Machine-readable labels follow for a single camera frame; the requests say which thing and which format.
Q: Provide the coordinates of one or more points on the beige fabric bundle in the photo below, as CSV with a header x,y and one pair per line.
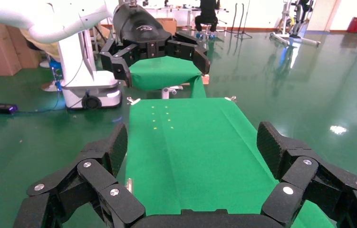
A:
x,y
44,47

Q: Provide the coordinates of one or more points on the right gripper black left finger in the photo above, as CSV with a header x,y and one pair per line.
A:
x,y
87,185

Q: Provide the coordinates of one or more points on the black tripod stand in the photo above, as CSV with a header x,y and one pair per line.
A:
x,y
242,19

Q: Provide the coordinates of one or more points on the white metal equipment stand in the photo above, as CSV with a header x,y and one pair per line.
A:
x,y
294,22

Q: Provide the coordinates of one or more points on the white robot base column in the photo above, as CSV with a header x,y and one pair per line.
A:
x,y
77,69

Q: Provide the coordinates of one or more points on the white long work table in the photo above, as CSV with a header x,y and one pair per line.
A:
x,y
178,9

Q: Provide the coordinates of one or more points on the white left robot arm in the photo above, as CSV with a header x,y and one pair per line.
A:
x,y
24,15

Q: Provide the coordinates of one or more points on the person in black clothes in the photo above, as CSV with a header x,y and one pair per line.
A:
x,y
208,12

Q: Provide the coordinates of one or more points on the stool with blue casters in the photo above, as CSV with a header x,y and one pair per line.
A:
x,y
206,33

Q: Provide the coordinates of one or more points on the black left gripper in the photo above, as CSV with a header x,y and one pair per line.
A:
x,y
140,28

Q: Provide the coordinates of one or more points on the green table cloth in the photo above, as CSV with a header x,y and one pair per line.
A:
x,y
191,157
162,70

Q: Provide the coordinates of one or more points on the small distant cardboard box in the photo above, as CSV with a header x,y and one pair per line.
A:
x,y
168,25

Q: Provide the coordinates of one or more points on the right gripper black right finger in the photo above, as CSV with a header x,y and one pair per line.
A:
x,y
310,182

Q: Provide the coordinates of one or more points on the black power adapter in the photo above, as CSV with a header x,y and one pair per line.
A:
x,y
4,109

